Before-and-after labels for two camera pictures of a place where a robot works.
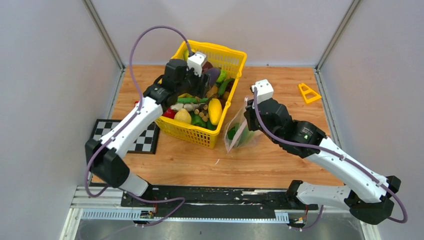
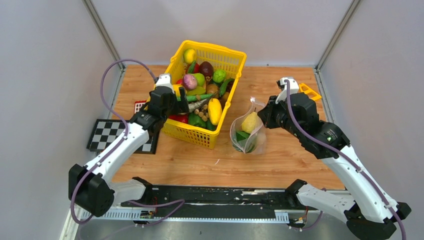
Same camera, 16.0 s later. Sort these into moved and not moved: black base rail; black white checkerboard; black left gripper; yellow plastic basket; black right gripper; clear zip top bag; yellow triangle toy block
Moved: black right gripper; black left gripper; clear zip top bag
Not moved: black white checkerboard; yellow triangle toy block; black base rail; yellow plastic basket
